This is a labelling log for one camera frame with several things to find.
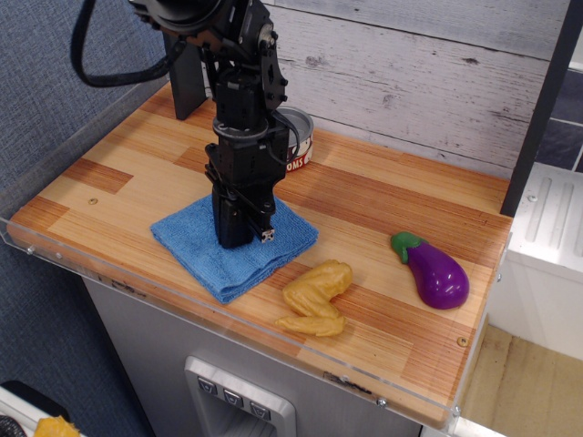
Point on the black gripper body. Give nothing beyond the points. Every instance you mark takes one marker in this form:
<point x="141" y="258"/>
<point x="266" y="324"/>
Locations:
<point x="247" y="164"/>

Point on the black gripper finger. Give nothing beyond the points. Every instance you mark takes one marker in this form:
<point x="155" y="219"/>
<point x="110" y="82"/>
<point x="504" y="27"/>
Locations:
<point x="226" y="219"/>
<point x="244" y="232"/>

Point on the blue cloth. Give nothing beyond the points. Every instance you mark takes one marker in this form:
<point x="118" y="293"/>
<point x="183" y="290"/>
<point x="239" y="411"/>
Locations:
<point x="189" y="235"/>

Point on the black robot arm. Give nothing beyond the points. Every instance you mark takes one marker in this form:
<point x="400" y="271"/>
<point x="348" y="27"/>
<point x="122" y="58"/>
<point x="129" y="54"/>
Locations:
<point x="238" y="46"/>

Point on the sliced mushrooms tin can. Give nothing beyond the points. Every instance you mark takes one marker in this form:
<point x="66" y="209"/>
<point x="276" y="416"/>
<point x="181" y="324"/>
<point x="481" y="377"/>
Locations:
<point x="300" y="138"/>

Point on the yellow toy chicken wing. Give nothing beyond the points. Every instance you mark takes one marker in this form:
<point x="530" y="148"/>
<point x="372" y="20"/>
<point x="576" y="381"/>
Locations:
<point x="310" y="296"/>

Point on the grey toy fridge cabinet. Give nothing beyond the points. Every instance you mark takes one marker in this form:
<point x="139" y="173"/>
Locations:
<point x="154" y="337"/>

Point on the silver dispenser panel with buttons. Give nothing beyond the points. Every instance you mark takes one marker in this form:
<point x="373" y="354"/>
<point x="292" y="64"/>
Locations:
<point x="228" y="405"/>

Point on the purple toy eggplant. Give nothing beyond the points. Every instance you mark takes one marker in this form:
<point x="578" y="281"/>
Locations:
<point x="441" y="282"/>

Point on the white toy sink counter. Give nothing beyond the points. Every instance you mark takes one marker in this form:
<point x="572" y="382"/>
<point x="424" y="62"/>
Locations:
<point x="537" y="295"/>

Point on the dark left frame post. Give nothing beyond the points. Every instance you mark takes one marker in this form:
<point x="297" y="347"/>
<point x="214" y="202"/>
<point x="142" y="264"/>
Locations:
<point x="187" y="82"/>

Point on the dark frame post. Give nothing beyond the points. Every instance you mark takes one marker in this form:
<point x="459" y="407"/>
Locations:
<point x="187" y="82"/>
<point x="556" y="72"/>

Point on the dark right frame post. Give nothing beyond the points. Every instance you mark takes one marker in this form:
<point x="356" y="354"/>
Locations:
<point x="556" y="72"/>

